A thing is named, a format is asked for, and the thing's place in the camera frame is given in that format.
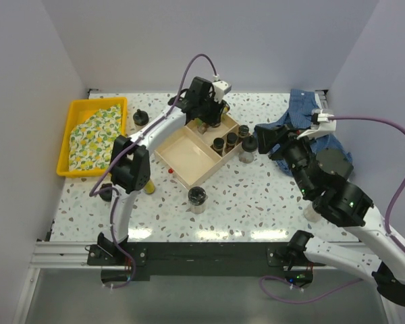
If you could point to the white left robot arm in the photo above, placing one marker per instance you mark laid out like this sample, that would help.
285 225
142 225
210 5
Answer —
130 160

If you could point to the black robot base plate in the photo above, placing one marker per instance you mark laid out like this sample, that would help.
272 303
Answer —
139 261

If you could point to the glass shaker jar white powder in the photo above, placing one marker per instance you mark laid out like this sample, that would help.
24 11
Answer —
140 119

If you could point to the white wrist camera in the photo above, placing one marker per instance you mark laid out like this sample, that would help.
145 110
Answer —
221 88
321 125

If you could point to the shaker jar front right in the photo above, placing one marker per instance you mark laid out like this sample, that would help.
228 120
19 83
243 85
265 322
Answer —
310 214

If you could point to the shaker jar front left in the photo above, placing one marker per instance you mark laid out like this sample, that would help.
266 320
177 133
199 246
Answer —
105 192

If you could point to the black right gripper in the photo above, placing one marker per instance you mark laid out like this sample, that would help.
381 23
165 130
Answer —
266 137

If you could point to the small yellow oil bottle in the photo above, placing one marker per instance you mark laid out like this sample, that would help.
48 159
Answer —
149 187

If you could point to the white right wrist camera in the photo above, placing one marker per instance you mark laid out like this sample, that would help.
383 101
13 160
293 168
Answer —
321 125

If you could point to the lemon print cloth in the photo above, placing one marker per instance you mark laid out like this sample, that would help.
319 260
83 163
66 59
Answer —
91 142

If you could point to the open glass jar black rim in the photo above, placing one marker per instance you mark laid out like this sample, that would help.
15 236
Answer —
197 198

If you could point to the yellow plastic tray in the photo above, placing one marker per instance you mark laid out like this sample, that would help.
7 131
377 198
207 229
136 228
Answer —
78 112

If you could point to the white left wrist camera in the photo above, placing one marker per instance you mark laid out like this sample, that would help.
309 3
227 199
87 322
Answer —
221 88

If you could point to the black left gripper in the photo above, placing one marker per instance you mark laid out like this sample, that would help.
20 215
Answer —
215 117

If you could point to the glass shaker jar brown residue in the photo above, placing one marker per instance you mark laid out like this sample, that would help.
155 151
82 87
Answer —
248 148

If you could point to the spice jar black lid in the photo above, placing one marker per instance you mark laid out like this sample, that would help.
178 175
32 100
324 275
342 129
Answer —
218 146
231 140

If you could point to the small dark spice jar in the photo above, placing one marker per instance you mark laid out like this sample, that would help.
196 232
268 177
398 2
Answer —
243 132

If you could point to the beige wooden divided box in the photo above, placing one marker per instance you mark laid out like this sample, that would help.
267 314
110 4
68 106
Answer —
189 153

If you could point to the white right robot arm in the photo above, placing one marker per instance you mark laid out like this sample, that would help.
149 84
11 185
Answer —
323 180

